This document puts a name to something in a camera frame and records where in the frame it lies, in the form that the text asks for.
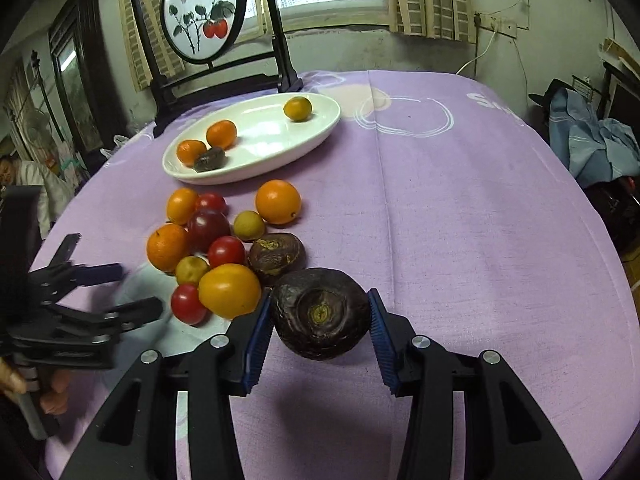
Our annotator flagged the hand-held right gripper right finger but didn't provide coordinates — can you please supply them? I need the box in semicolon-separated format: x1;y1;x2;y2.
366;288;583;480

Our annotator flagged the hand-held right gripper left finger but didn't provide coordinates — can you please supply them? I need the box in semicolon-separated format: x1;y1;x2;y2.
60;287;275;480

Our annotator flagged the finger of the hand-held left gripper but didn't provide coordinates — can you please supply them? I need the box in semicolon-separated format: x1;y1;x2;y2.
27;232;125;306
47;296;164;346

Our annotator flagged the red cherry tomato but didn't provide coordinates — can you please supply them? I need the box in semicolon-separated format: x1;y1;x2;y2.
207;235;247;270
194;192;228;216
170;283;209;327

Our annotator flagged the large dark water chestnut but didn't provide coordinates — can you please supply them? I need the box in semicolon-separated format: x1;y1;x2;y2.
270;267;373;361

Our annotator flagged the small yellow-green fruit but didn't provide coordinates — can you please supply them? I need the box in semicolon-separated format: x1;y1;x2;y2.
232;210;266;242
175;255;210;286

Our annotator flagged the yellow-orange tomato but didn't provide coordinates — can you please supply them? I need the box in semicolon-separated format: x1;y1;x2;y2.
198;263;263;320

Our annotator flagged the medium dark water chestnut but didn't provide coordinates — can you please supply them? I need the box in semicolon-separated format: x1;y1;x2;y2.
247;232;307;288

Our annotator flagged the dark red plum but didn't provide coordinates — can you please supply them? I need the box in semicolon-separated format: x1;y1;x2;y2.
186;208;232;255

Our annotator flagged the large round orange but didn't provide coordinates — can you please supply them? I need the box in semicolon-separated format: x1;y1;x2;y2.
255;179;303;225

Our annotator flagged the white oval plate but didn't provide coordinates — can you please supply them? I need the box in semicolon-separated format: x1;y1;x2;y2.
161;92;342;185

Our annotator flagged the person's left hand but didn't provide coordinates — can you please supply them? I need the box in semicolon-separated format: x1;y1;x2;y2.
0;357;71;416

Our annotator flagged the white plastic bag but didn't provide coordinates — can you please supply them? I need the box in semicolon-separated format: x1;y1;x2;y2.
102;134;132;158

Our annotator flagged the purple tablecloth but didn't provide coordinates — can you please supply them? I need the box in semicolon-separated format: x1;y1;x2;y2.
42;69;632;480

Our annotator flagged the electric fan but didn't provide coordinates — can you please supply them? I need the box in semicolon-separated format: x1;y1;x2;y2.
22;110;66;161

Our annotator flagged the small dark water chestnut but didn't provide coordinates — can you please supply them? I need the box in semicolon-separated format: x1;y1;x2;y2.
193;147;228;173

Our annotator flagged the dark wooden framed cabinet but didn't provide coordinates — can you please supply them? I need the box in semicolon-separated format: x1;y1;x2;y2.
47;0;123;156

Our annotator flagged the beige checked curtain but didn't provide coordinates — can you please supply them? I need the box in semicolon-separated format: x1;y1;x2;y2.
117;0;188;93
382;0;476;43

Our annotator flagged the greenish small orange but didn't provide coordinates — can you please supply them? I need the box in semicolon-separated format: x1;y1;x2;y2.
283;96;313;123

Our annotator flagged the round painted screen black stand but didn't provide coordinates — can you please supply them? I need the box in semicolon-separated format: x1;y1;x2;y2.
129;0;304;138

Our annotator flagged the blue cloth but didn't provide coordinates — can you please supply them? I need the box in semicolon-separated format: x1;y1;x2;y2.
547;85;640;188

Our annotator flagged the dark furniture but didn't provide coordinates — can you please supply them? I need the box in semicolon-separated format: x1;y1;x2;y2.
602;60;640;126

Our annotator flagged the white cable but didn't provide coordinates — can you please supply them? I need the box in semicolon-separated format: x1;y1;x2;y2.
455;27;501;77

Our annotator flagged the white wall socket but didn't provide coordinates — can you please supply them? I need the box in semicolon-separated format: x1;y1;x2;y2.
472;12;518;38

